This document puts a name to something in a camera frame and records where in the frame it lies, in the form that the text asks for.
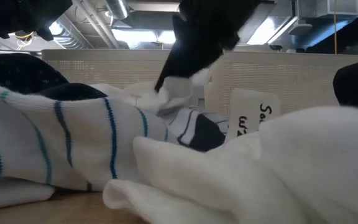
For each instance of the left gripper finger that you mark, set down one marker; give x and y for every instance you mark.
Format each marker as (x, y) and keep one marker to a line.
(61, 6)

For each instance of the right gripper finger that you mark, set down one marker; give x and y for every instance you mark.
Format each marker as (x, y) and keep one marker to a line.
(176, 68)

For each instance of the white ankle sock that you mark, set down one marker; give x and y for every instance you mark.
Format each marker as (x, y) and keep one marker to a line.
(179, 90)

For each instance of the dark navy dotted garment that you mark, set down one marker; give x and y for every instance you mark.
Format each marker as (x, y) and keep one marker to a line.
(11, 71)

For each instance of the white sock teal blue stripes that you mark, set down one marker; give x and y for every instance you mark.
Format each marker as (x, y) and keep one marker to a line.
(182, 124)
(82, 140)

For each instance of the large white garment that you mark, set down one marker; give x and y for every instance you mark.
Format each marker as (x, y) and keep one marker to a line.
(291, 171)

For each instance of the plain white sock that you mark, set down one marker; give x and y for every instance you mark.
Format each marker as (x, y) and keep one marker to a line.
(11, 194)

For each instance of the bright ceiling light panel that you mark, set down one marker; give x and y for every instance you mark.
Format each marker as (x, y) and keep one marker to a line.
(141, 35)

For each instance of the white handwritten paper label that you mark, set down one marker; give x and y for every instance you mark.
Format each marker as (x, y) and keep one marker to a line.
(247, 105)

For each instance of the silver round air duct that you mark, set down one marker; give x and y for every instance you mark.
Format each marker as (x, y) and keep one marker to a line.
(118, 9)

